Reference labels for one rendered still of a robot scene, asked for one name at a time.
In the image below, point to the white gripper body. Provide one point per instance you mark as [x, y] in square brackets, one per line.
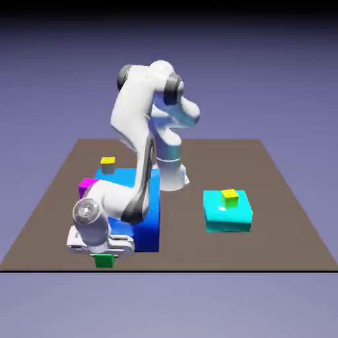
[120, 245]

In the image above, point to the small green cube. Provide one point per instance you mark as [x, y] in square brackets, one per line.
[104, 261]

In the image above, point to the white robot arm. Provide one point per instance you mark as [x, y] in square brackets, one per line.
[132, 118]

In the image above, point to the small magenta cube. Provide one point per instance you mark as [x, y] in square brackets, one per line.
[85, 186]

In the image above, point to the small yellow cube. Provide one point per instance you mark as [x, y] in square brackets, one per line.
[108, 165]
[230, 198]

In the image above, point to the large blue box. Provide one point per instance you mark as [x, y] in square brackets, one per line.
[149, 224]

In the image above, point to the large cyan box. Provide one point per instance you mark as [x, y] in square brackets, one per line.
[227, 217]

